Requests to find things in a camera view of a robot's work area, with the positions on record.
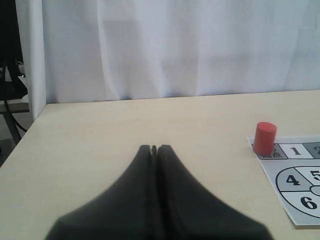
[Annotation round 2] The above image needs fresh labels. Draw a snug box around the black equipment stand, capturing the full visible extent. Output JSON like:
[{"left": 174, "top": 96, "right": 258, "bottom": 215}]
[{"left": 0, "top": 0, "right": 28, "bottom": 144}]

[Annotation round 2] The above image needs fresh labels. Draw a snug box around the red cylinder game piece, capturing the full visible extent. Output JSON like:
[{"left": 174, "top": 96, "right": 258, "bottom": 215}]
[{"left": 253, "top": 122, "right": 277, "bottom": 156}]

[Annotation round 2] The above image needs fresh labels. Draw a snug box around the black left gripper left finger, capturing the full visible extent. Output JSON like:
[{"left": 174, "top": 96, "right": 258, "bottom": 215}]
[{"left": 46, "top": 145, "right": 155, "bottom": 240}]

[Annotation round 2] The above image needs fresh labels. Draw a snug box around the printed number game board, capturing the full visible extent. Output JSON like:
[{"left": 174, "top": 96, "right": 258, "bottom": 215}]
[{"left": 257, "top": 135, "right": 320, "bottom": 228}]

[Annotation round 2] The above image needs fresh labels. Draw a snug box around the white curtain backdrop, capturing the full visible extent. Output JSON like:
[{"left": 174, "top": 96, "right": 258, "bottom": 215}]
[{"left": 16, "top": 0, "right": 320, "bottom": 118}]

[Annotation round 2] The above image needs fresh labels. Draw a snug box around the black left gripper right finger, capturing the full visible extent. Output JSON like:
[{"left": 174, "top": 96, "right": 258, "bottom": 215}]
[{"left": 156, "top": 145, "right": 273, "bottom": 240}]

